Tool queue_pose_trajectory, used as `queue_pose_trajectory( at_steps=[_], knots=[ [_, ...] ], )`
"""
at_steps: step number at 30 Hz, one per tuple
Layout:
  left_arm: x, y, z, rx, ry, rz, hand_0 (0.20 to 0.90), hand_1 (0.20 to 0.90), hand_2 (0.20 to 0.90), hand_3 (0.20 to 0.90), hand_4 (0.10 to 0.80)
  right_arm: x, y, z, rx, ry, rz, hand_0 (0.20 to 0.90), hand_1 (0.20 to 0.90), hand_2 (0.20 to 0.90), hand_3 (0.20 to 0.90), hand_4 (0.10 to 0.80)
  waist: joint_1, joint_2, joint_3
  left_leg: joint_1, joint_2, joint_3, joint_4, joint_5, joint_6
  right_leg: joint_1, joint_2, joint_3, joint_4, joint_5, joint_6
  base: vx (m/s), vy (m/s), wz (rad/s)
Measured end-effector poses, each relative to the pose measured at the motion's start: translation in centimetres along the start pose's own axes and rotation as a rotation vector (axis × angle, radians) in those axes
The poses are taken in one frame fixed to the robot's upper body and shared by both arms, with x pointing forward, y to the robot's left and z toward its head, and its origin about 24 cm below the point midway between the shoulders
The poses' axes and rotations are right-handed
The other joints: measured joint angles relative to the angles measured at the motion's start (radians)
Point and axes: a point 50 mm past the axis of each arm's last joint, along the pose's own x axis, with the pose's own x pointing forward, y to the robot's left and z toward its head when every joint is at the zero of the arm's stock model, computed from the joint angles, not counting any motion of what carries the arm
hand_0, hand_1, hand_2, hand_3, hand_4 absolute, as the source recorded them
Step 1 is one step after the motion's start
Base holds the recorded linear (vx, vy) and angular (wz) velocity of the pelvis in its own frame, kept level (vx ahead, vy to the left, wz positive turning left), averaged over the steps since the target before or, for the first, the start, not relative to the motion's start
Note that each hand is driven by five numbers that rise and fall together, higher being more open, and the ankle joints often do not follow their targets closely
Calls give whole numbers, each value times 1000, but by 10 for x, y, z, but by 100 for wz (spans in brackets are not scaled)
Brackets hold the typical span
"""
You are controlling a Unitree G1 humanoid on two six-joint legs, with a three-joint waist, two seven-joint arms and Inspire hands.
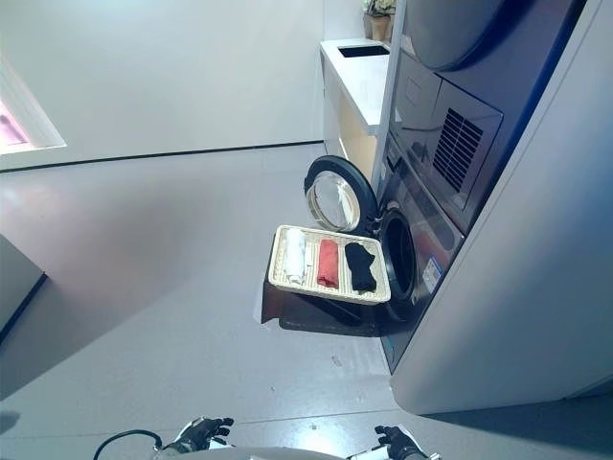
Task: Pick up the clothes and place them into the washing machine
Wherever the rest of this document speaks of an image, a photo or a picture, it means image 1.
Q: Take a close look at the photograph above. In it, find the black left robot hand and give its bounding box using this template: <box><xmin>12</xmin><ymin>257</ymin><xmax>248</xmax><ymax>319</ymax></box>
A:
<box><xmin>174</xmin><ymin>416</ymin><xmax>236</xmax><ymax>454</ymax></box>

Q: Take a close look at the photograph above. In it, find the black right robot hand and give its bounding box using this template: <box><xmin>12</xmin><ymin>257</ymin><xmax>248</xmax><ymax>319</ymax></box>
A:
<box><xmin>356</xmin><ymin>424</ymin><xmax>431</xmax><ymax>460</ymax></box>

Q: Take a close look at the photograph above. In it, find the black cloth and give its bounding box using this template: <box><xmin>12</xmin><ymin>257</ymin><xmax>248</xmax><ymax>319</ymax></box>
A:
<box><xmin>343</xmin><ymin>241</ymin><xmax>377</xmax><ymax>293</ymax></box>

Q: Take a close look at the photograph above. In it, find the red cloth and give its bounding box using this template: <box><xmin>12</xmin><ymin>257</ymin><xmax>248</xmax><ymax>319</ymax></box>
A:
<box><xmin>316</xmin><ymin>238</ymin><xmax>340</xmax><ymax>289</ymax></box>

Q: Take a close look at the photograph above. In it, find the white cloth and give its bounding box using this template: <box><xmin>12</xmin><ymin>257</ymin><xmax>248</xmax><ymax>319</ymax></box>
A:
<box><xmin>282</xmin><ymin>228</ymin><xmax>308</xmax><ymax>286</ymax></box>

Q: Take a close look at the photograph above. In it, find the dark blue washing machine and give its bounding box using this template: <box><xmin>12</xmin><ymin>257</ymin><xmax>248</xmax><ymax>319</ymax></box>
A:
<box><xmin>375</xmin><ymin>133</ymin><xmax>466</xmax><ymax>376</ymax></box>

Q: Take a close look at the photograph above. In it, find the round washing machine door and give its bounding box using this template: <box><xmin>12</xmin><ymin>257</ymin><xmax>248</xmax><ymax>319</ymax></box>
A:
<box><xmin>303</xmin><ymin>154</ymin><xmax>382</xmax><ymax>240</ymax></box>

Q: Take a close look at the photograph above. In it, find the grey robot torso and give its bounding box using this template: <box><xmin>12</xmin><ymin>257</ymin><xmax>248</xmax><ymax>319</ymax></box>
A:
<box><xmin>205</xmin><ymin>445</ymin><xmax>380</xmax><ymax>460</ymax></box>

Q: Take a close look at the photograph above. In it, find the dark glossy stool box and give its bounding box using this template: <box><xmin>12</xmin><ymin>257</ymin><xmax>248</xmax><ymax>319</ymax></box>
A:
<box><xmin>261</xmin><ymin>277</ymin><xmax>385</xmax><ymax>338</ymax></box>

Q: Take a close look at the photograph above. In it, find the cream wicker laundry basket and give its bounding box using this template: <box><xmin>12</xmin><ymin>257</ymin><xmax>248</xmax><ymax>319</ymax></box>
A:
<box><xmin>267</xmin><ymin>223</ymin><xmax>393</xmax><ymax>304</ymax></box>

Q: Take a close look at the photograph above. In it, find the grey cabinet with dark edge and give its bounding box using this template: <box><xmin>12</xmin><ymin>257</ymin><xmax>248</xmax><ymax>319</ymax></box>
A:
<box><xmin>0</xmin><ymin>234</ymin><xmax>47</xmax><ymax>344</ymax></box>

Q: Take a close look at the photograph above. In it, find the dark blue tumble dryer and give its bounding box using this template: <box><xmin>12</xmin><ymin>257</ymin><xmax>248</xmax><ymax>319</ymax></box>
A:
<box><xmin>385</xmin><ymin>0</ymin><xmax>589</xmax><ymax>237</ymax></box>

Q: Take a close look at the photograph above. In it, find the white framed window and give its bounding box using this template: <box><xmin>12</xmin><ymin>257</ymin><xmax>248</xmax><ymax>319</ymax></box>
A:
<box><xmin>0</xmin><ymin>56</ymin><xmax>67</xmax><ymax>156</ymax></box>

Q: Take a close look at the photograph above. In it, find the white counter cabinet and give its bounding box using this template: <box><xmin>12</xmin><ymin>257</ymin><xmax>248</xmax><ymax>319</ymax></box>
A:
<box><xmin>319</xmin><ymin>37</ymin><xmax>392</xmax><ymax>184</ymax></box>

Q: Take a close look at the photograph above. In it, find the black rectangular counter sink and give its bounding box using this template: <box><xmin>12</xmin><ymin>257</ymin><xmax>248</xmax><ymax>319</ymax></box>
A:
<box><xmin>337</xmin><ymin>43</ymin><xmax>391</xmax><ymax>59</ymax></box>

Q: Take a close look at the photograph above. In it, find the potted plant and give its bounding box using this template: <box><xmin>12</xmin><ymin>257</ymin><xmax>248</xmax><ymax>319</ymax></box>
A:
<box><xmin>362</xmin><ymin>0</ymin><xmax>398</xmax><ymax>42</ymax></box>

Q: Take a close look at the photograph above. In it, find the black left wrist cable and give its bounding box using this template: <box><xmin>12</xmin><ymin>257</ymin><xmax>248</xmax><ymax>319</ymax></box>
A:
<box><xmin>92</xmin><ymin>429</ymin><xmax>162</xmax><ymax>460</ymax></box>

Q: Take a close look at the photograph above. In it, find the grey appliance enclosure frame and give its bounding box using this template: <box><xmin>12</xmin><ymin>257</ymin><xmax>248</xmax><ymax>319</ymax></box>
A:
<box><xmin>373</xmin><ymin>0</ymin><xmax>613</xmax><ymax>417</ymax></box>

